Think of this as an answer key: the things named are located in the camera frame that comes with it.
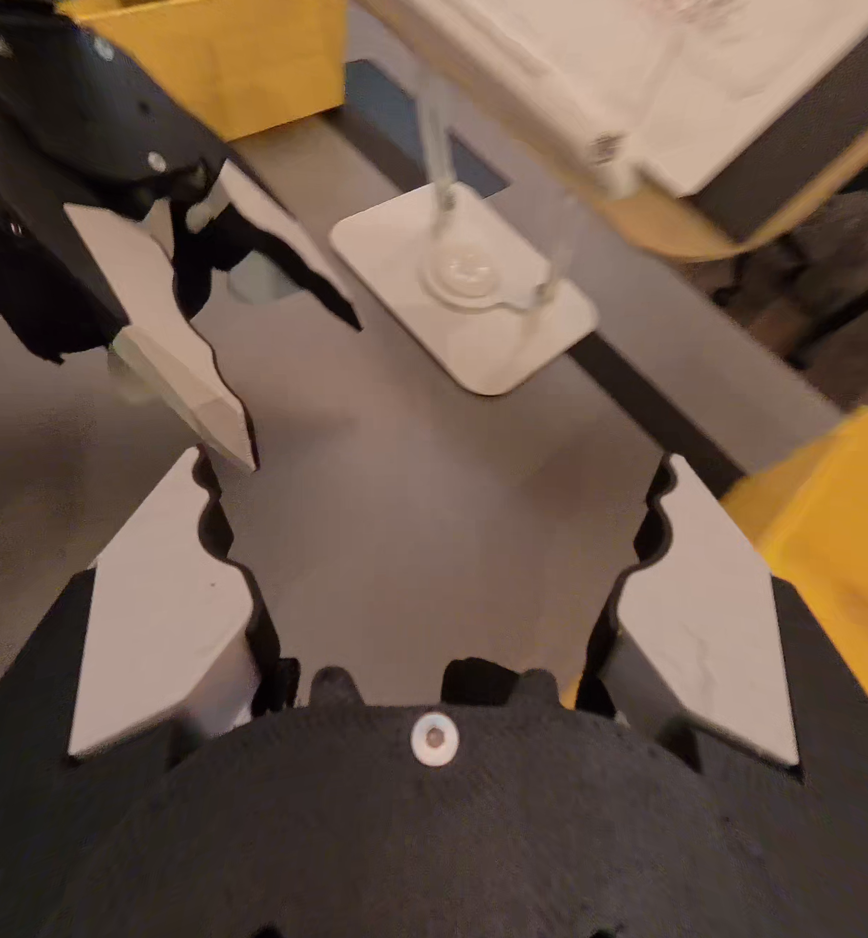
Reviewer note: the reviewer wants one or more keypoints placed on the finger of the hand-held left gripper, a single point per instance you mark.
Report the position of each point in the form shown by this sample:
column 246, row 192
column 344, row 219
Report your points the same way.
column 265, row 212
column 155, row 315

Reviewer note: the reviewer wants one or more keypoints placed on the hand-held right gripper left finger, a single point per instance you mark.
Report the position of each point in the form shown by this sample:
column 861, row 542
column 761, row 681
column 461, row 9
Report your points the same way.
column 163, row 623

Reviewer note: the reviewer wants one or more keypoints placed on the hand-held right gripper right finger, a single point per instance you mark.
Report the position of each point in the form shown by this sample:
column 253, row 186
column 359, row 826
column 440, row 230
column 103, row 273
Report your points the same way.
column 705, row 637

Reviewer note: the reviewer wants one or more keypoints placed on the yellow plastic bin with divider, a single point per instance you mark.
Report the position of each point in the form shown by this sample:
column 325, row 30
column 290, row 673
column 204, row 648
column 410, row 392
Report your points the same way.
column 844, row 498

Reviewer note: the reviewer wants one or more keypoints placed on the printed instruction sheet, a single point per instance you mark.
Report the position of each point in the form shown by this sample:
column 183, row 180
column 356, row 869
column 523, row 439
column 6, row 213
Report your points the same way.
column 661, row 73

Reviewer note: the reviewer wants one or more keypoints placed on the clear post sign stand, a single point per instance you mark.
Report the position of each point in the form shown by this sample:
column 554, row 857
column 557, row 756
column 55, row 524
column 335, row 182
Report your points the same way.
column 492, row 352

